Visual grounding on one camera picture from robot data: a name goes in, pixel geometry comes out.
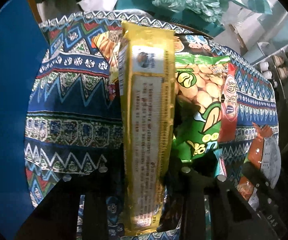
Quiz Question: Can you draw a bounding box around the red snack bag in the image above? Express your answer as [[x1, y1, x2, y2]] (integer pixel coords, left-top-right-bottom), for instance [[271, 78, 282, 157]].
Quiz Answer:
[[218, 63, 238, 143]]

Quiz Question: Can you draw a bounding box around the green bean snack bag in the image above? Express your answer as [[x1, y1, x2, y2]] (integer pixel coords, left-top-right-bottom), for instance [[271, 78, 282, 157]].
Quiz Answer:
[[171, 52, 232, 178]]

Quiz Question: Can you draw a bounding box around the gold long snack pack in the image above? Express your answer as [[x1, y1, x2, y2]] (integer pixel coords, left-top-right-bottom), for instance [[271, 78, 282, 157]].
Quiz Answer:
[[118, 21, 175, 236]]

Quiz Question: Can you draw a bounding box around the orange snack bag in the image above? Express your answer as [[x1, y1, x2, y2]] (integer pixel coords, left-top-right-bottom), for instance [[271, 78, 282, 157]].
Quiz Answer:
[[237, 123, 281, 210]]

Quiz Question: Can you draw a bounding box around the black snack bag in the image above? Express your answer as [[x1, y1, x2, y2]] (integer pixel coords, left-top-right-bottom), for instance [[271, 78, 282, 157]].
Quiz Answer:
[[174, 34, 212, 56]]

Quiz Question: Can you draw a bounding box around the gold red-logo snack pack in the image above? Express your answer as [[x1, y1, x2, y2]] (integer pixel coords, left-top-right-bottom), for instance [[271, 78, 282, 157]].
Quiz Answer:
[[91, 29, 122, 101]]

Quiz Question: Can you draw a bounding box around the patterned blue bed cover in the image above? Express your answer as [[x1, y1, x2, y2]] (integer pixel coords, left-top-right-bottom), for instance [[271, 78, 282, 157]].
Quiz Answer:
[[24, 10, 279, 206]]

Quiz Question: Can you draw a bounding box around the grey shoe rack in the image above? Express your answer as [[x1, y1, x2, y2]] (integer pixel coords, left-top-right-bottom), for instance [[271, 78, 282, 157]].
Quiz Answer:
[[253, 44, 288, 100]]

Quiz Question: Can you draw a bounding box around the blue cardboard box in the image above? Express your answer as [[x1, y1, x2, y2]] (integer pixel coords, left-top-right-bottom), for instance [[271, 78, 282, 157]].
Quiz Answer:
[[0, 0, 48, 239]]

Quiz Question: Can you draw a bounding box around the green plastic bag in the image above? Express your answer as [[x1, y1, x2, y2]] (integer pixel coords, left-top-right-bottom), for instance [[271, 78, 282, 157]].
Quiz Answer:
[[115, 0, 229, 37]]

